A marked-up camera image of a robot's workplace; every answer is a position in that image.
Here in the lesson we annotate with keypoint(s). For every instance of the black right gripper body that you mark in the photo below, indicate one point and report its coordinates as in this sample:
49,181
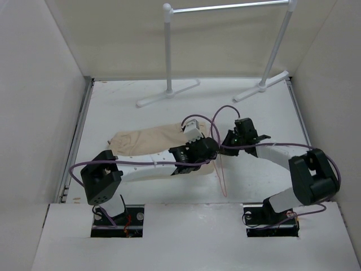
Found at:
233,139

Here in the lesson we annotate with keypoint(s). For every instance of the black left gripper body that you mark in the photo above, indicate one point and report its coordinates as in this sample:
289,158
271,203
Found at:
193,143

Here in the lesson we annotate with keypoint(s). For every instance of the pink wire hanger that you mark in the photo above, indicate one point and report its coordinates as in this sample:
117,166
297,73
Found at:
218,166

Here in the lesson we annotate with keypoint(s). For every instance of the beige cargo trousers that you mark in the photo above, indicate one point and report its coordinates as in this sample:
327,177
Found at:
158,141

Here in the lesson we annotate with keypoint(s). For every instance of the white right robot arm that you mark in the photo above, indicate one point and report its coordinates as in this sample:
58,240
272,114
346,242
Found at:
313,179

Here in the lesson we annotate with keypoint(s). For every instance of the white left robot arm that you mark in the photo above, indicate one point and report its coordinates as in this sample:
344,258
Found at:
102,176

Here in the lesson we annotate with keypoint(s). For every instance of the aluminium right table rail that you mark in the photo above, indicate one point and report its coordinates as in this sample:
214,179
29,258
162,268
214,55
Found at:
297,108

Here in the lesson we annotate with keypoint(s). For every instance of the aluminium table rail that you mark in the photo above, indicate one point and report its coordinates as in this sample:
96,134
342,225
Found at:
64,181
297,108

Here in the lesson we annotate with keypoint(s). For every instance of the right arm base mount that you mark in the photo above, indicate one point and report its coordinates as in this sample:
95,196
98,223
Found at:
261,222

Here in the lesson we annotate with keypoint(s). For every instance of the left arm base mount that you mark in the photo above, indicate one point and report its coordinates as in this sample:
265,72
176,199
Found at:
126,225

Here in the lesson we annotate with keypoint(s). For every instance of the aluminium left table rail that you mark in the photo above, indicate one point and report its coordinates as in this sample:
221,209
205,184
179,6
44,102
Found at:
64,181

